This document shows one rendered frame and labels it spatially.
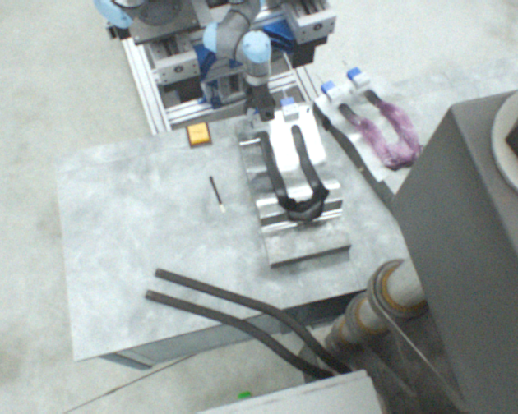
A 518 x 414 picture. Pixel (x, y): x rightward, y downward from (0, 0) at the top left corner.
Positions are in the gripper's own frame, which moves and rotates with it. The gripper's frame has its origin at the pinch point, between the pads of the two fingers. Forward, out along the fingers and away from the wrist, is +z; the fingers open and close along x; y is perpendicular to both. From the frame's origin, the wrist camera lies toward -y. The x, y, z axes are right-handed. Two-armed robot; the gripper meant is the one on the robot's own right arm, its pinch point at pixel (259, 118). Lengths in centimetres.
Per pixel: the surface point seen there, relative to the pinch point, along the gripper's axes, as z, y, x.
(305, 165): 2.2, -19.3, -10.5
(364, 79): 2.2, 7.6, -39.1
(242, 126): 1.3, -0.9, 6.0
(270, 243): 4.3, -41.7, 6.7
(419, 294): -73, -78, -5
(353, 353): -13, -80, -5
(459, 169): -108, -74, 1
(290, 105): -1.8, 1.3, -10.8
